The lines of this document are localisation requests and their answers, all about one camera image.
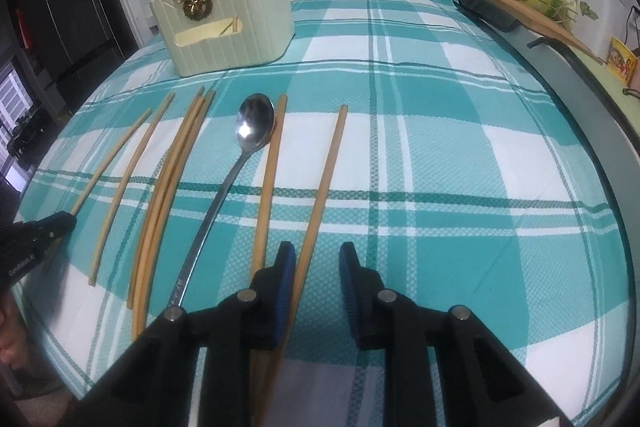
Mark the black refrigerator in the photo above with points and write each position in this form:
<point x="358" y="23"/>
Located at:
<point x="60" y="7"/>

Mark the dark rolled mat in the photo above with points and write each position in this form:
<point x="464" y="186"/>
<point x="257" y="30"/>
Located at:
<point x="487" y="9"/>

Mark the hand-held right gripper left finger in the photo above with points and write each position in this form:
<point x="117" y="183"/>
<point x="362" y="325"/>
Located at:
<point x="285" y="287"/>

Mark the white box with leaf print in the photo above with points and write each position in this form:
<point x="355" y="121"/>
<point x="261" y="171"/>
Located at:
<point x="595" y="12"/>

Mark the wooden chopstick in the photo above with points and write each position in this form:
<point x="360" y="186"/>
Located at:
<point x="110" y="162"/>
<point x="270" y="167"/>
<point x="151" y="207"/>
<point x="159" y="207"/>
<point x="125" y="182"/>
<point x="168" y="207"/>
<point x="325" y="182"/>

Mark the wooden cutting board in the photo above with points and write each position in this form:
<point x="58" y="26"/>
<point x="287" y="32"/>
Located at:
<point x="530" y="19"/>

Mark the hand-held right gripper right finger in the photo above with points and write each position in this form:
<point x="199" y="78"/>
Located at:
<point x="350" y="287"/>

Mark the metal spoon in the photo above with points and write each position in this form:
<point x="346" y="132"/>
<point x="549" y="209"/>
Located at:
<point x="256" y="122"/>

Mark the person's left hand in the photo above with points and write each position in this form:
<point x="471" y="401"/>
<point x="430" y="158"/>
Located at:
<point x="7" y="332"/>

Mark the cream ribbed utensil holder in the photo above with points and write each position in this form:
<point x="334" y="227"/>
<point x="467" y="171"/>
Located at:
<point x="240" y="7"/>

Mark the teal plaid tablecloth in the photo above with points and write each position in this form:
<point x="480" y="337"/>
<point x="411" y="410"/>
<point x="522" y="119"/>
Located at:
<point x="425" y="132"/>

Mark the black device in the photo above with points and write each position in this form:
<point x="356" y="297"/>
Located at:
<point x="22" y="139"/>

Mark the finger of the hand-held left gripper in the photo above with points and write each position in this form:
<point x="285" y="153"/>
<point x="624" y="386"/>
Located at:
<point x="55" y="224"/>

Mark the colourful printed packet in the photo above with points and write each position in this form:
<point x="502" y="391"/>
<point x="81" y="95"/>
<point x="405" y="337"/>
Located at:
<point x="622" y="62"/>

